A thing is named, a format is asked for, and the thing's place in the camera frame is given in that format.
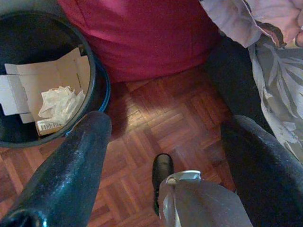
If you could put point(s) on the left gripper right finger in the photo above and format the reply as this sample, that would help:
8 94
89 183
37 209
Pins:
267 175

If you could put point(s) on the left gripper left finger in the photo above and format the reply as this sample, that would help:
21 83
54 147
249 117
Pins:
61 175

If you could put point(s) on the small barcode labelled carton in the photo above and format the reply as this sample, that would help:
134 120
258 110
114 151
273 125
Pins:
48 126

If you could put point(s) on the crumpled white paper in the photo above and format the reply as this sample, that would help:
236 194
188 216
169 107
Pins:
61 106

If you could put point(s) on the bed with grey leaf sheet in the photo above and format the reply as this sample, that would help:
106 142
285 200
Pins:
279 82

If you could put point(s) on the flattened brown cardboard box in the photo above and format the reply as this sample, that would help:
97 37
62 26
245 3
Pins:
47 73

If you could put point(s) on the black round waste bin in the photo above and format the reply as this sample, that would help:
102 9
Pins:
30 40

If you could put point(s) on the pink cartoon print blanket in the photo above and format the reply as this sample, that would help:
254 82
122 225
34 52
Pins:
236 21

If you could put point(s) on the large red cushion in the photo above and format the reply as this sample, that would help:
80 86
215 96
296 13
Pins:
142 35

